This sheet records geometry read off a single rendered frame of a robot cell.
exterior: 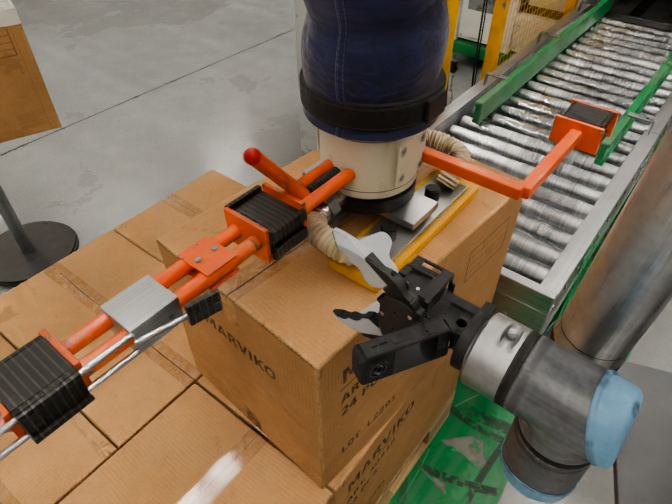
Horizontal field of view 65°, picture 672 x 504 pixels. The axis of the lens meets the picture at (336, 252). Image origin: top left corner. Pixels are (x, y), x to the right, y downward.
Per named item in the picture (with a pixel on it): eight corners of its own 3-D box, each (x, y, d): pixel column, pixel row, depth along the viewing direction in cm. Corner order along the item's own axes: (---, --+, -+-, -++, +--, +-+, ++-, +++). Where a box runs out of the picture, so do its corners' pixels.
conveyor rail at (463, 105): (577, 31, 307) (588, -3, 294) (586, 33, 304) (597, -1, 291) (333, 238, 173) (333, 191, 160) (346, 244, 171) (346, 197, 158)
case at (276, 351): (367, 240, 151) (374, 115, 124) (489, 313, 131) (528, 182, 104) (196, 369, 119) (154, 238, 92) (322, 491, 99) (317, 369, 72)
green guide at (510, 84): (591, 6, 295) (596, -11, 289) (610, 10, 290) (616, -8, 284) (453, 116, 203) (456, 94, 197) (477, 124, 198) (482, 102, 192)
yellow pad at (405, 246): (434, 175, 106) (437, 154, 103) (479, 194, 102) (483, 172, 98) (327, 268, 87) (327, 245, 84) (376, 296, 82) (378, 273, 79)
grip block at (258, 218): (265, 209, 82) (261, 179, 78) (312, 235, 78) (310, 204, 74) (225, 237, 78) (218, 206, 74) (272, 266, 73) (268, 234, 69)
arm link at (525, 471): (584, 443, 69) (617, 395, 60) (562, 525, 62) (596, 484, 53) (513, 411, 73) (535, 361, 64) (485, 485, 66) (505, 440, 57)
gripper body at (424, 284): (408, 292, 71) (489, 337, 65) (370, 331, 66) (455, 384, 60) (413, 250, 65) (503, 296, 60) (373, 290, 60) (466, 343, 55)
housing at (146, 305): (154, 296, 69) (145, 272, 66) (187, 321, 66) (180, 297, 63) (108, 328, 65) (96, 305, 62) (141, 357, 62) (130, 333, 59)
